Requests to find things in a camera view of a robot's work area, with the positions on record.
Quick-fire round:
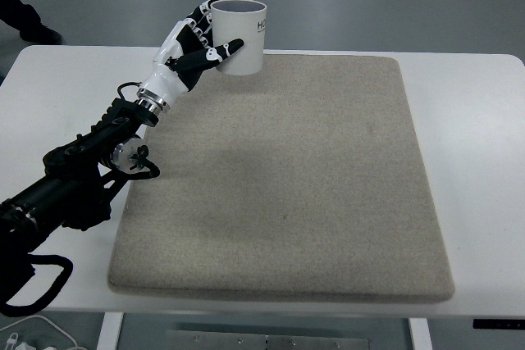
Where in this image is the beige fabric mat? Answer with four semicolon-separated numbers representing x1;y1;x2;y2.
107;51;455;306

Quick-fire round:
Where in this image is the person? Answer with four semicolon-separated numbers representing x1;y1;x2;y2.
0;0;63;44

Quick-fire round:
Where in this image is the white ribbed cup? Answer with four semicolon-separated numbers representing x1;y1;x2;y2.
210;0;267;77

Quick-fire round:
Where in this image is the white table leg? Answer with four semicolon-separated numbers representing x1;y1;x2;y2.
97;311;124;350
409;317;434;350

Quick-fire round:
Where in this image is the white cable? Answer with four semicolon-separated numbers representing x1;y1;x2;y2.
0;315;79;350

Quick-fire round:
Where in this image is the black table control box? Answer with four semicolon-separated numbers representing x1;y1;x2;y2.
472;318;525;330

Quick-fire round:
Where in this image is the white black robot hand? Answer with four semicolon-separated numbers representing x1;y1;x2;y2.
137;0;245;106

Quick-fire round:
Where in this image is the grey metal plate with screws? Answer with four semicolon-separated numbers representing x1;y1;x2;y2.
165;329;370;350

